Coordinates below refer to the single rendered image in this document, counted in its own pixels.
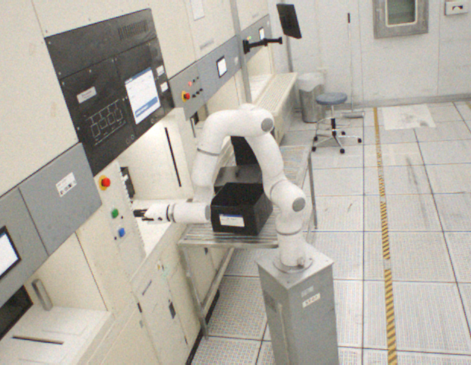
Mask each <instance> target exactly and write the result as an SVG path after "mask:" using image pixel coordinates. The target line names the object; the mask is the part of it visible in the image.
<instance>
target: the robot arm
mask: <svg viewBox="0 0 471 365"><path fill-rule="evenodd" d="M273 127H274V118H273V115H272V114H271V113H270V112H269V111H267V110H265V109H264V108H261V107H259V106H256V105H254V104H250V103H244V104H242V105H240V106H239V107H238V108H237V109H236V110H224V111H219V112H216V113H213V114H212V115H210V116H208V117H207V118H206V120H205V123H204V126H203V128H202V132H201V138H200V141H199V144H198V147H197V150H196V153H195V157H194V163H193V166H192V170H191V181H192V182H193V183H194V184H195V191H194V198H193V202H189V203H171V204H153V205H152V206H150V207H149V208H144V209H134V210H133V215H134V217H142V218H141V219H142V221H147V225H154V224H163V223H165V224H167V222H171V224H207V223H208V221H209V219H210V216H211V209H210V204H211V202H212V198H213V190H214V187H213V175H214V171H215V169H216V165H217V161H218V157H219V154H220V149H222V146H223V140H224V138H225V137H227V136H241V137H245V139H246V140H247V142H248V143H249V145H250V147H251V149H252V150H253V152H255V154H256V158H257V159H258V163H259V164H260V168H261V172H262V181H263V187H264V192H265V193H266V195H267V197H268V198H269V199H270V201H271V202H273V203H274V204H275V205H277V206H278V207H279V208H280V210H281V213H280V214H279V215H278V216H277V218H275V228H276V233H277V238H278V243H279V250H280V251H279V252H278V253H277V254H276V255H275V256H274V257H273V264H274V266H275V267H276V268H277V269H279V270H280V271H281V272H284V273H291V274H293V273H299V271H304V270H305V269H307V268H309V267H310V266H311V264H312V262H313V257H312V254H311V253H310V252H309V251H308V250H307V249H305V244H304V238H303V230H302V215H303V214H304V212H305V209H306V208H307V205H308V203H307V198H306V195H305V193H304V192H303V191H302V190H301V188H299V187H298V186H296V185H294V184H293V183H291V182H290V181H289V180H287V179H286V177H285V175H284V173H283V158H282V156H281V153H280V149H279V147H278V145H277V143H276V142H275V140H274V139H273V137H272V135H271V134H270V131H271V130H272V129H273Z"/></svg>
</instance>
